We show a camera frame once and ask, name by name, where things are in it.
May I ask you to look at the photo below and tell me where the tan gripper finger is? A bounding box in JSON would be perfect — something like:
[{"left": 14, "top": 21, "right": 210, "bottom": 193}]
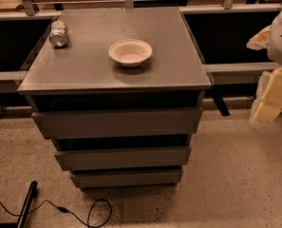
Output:
[{"left": 246, "top": 26, "right": 271, "bottom": 50}]

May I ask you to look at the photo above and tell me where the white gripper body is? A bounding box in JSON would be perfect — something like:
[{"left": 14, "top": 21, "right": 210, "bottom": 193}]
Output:
[{"left": 250, "top": 67, "right": 282, "bottom": 124}]

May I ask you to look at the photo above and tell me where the grey bottom drawer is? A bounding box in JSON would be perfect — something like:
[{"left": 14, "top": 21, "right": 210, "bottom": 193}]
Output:
[{"left": 71, "top": 168, "right": 182, "bottom": 189}]

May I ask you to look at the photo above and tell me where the grey drawer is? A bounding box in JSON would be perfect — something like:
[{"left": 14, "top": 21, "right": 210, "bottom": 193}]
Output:
[
  {"left": 71, "top": 168, "right": 182, "bottom": 189},
  {"left": 55, "top": 145, "right": 191, "bottom": 171},
  {"left": 32, "top": 107, "right": 202, "bottom": 139}
]

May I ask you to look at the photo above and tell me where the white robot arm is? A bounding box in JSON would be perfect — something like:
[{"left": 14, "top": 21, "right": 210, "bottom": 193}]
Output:
[{"left": 246, "top": 10, "right": 282, "bottom": 127}]

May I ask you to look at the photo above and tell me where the grey top drawer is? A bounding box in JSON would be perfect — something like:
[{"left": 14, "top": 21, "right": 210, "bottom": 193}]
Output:
[{"left": 32, "top": 107, "right": 202, "bottom": 139}]

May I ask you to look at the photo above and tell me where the grey middle drawer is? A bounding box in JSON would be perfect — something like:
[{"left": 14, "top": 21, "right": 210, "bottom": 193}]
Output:
[{"left": 55, "top": 145, "right": 191, "bottom": 171}]

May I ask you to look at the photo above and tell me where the grey drawer cabinet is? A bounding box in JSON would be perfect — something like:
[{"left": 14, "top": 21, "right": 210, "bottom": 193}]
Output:
[{"left": 17, "top": 7, "right": 212, "bottom": 192}]

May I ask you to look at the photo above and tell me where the white paper bowl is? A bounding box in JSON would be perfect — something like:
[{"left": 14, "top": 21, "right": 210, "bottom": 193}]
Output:
[{"left": 108, "top": 39, "right": 153, "bottom": 67}]

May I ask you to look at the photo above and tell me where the crushed silver can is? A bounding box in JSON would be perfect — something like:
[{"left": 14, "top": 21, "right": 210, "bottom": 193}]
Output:
[{"left": 48, "top": 20, "right": 68, "bottom": 48}]

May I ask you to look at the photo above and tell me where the black stand leg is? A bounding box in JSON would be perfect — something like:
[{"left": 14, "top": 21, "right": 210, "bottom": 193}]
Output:
[{"left": 0, "top": 180, "right": 38, "bottom": 228}]

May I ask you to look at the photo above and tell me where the grey metal rail frame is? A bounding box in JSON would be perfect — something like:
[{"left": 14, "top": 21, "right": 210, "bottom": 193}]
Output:
[{"left": 0, "top": 0, "right": 282, "bottom": 117}]

